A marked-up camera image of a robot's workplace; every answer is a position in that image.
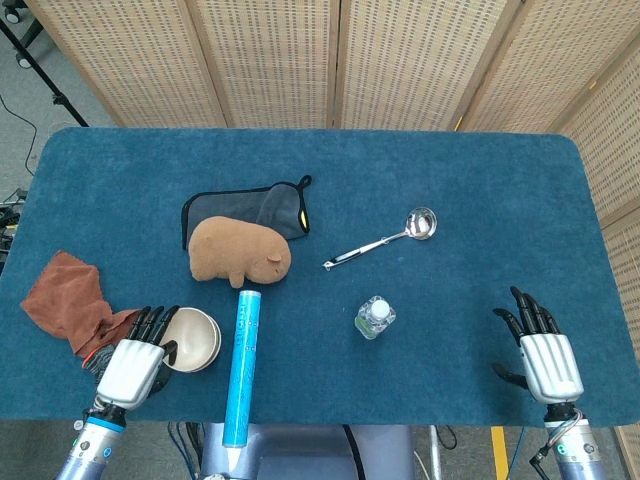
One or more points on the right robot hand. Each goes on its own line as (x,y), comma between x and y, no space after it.
(550,367)

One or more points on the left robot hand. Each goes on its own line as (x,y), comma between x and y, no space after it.
(132,370)

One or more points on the white bowl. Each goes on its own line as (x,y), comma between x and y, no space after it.
(216,350)
(192,335)

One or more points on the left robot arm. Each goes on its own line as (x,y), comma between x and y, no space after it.
(90,445)

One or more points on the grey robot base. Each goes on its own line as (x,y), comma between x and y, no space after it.
(300,455)

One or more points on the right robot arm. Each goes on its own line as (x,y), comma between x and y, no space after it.
(572,445)

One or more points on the grey patterned glove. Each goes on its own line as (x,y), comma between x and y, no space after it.
(97,364)

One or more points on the rust brown cloth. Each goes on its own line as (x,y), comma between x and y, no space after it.
(60,290)

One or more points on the blue cling film tube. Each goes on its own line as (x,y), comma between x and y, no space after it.
(242,370)

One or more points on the brown capybara plush toy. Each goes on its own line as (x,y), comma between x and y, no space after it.
(235,250)

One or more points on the clear bottle green label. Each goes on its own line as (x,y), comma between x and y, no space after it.
(375,320)

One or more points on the black equipment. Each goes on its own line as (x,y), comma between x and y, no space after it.
(9,220)

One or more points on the grey oven mitt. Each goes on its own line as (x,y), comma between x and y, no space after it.
(240,205)

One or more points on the blue table mat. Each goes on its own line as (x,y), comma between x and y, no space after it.
(450,165)

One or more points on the black stand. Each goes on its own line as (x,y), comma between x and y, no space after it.
(59,98)

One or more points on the black caster wheel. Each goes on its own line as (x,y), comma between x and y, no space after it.
(24,61)

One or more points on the wicker folding screen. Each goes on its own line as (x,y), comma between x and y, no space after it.
(275,60)

